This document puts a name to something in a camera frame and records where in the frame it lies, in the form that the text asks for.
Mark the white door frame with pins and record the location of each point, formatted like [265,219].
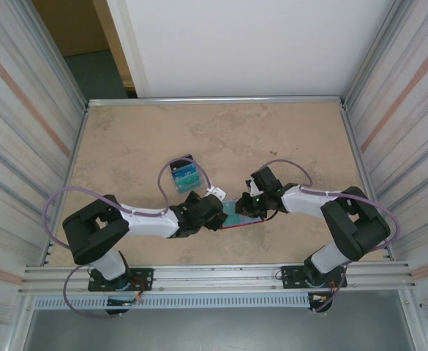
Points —
[126,36]

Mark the aluminium cross rail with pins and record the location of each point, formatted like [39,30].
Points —
[217,99]

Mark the teal VIP card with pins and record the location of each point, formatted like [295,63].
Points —
[233,217]

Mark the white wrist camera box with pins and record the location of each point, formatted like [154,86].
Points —
[253,187]
[216,192]

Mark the red leather card holder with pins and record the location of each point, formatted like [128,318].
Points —
[224,228]

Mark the grey metal lower shelf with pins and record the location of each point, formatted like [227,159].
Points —
[217,332]

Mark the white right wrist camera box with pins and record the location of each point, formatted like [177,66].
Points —
[253,187]

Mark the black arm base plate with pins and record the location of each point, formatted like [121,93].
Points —
[288,278]
[146,279]

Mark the teal plastic card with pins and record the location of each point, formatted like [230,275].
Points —
[188,184]

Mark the aluminium side rail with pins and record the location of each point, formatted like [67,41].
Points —
[350,131]
[80,131]

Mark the clear acrylic card stand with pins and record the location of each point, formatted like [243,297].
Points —
[196,190]

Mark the brown wooden door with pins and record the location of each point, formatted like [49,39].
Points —
[78,25]

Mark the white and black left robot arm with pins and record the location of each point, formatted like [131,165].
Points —
[148,223]

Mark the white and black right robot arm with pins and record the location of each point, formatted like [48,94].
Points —
[308,199]

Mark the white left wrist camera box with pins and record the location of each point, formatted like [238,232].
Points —
[216,192]

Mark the plain black card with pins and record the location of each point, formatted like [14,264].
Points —
[188,157]

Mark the wide aluminium mounting rail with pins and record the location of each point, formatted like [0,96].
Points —
[217,272]

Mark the translucent ribbed side panel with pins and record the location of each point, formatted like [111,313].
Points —
[8,128]
[418,128]

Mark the small green circuit board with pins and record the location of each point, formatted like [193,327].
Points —
[120,302]

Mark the aluminium frame post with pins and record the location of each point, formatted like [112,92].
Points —
[371,55]
[60,55]

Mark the blue plastic card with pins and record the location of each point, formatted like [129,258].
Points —
[186,172]

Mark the blue card in sleeve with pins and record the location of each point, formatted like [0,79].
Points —
[251,219]

